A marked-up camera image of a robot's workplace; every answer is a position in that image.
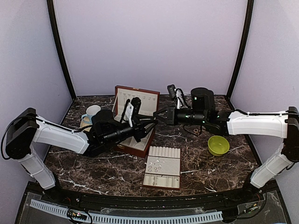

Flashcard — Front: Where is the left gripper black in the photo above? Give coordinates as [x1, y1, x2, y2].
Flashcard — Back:
[103, 114, 159, 146]

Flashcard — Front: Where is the brown leather jewelry box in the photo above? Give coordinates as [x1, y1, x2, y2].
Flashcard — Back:
[114, 85, 160, 158]

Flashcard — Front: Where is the beige jewelry tray insert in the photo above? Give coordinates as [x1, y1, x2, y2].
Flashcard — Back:
[143, 146, 181, 189]

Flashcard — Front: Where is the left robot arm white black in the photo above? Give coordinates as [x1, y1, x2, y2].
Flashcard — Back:
[0, 108, 158, 203]

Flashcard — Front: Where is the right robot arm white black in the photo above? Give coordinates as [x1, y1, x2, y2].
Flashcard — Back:
[154, 85, 299, 203]

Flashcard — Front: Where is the blue ceramic mug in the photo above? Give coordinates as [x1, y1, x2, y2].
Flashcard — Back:
[81, 105, 101, 125]

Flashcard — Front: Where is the green plastic bowl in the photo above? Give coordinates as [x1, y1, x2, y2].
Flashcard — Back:
[208, 135, 230, 156]

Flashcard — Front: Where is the beige saucer plate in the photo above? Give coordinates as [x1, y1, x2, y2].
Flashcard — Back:
[80, 117, 92, 132]

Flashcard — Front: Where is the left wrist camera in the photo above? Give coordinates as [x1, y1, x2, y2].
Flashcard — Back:
[124, 97, 141, 121]

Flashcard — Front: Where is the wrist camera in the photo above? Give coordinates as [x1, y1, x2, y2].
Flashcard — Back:
[124, 97, 141, 121]
[167, 84, 185, 109]

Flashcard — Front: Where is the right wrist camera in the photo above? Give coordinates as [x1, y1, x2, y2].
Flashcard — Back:
[167, 84, 185, 109]

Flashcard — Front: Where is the black front rail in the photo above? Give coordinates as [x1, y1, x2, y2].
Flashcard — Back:
[31, 183, 267, 210]

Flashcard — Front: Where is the grey cable duct strip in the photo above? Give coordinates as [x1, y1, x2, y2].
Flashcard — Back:
[29, 199, 223, 224]

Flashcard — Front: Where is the right black frame post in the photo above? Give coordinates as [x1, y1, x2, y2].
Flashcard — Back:
[226, 0, 254, 100]

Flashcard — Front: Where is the black frame post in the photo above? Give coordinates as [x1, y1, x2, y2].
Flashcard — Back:
[46, 0, 77, 100]
[226, 0, 254, 100]

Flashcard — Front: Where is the left black frame post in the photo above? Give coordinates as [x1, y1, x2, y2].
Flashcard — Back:
[46, 0, 77, 100]

